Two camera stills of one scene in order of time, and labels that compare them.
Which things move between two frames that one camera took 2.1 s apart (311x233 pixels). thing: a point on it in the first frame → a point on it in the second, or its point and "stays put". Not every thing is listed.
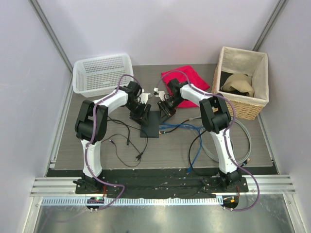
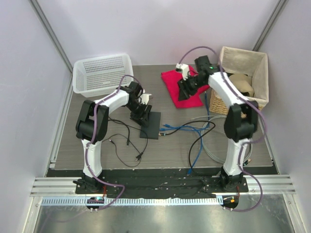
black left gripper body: (137, 110) stays put
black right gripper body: (168, 107) → (192, 84)
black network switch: (152, 130) stays put
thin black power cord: (137, 158) stays put
